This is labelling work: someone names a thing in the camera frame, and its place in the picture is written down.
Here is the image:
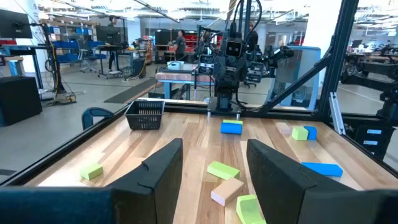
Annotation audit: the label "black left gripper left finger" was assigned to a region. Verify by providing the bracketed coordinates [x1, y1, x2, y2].
[107, 138, 184, 224]

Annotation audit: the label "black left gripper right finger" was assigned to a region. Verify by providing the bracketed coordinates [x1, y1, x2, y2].
[246, 138, 358, 224]

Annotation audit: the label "rectangular wooden block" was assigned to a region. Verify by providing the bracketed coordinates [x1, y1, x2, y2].
[210, 177, 245, 207]

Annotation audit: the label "long blue block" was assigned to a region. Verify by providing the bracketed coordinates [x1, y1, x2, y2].
[300, 161, 344, 177]

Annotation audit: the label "green cube block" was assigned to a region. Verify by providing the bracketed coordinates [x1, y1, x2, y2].
[291, 126, 309, 141]

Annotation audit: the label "small green block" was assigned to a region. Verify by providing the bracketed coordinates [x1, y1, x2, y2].
[80, 163, 104, 181]

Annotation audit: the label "person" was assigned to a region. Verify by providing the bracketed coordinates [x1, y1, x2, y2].
[247, 21, 259, 52]
[173, 29, 187, 62]
[107, 14, 121, 73]

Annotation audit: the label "wooden bench blue legs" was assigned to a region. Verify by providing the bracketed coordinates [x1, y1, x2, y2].
[154, 70, 215, 101]

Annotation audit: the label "blue framed screen panel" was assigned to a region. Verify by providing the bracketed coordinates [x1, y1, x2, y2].
[270, 45, 322, 111]

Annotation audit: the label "black plastic basket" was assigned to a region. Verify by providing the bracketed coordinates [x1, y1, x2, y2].
[124, 100, 165, 131]

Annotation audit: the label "black table clamp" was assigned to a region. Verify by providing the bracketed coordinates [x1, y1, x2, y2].
[81, 107, 115, 131]

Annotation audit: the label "black box blue labels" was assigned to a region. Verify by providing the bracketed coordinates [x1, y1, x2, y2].
[353, 124, 397, 161]

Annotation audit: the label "black floor mat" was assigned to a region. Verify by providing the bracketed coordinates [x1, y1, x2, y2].
[103, 77, 159, 105]

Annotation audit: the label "black standing desk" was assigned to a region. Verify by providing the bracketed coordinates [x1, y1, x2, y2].
[96, 45, 147, 78]

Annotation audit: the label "black monitor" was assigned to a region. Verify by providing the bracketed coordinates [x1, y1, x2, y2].
[0, 8, 34, 40]
[95, 25, 122, 45]

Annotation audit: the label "office chair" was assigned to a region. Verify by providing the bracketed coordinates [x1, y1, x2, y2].
[77, 46, 100, 74]

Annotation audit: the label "black cabinet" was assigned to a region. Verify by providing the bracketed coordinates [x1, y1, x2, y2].
[0, 76, 44, 127]

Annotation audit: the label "black monitor stand pole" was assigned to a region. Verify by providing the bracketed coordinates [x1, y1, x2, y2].
[42, 23, 68, 94]

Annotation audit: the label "blue storage bins shelf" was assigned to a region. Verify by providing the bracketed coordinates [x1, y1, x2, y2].
[51, 40, 106, 65]

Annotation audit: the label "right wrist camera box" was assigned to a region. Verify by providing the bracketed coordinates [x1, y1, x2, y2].
[224, 39, 244, 58]

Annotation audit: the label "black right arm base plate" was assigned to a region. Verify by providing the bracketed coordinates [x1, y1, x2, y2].
[206, 104, 243, 114]

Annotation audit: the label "silver frame bracket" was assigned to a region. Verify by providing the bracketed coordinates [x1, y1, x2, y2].
[328, 91, 347, 136]

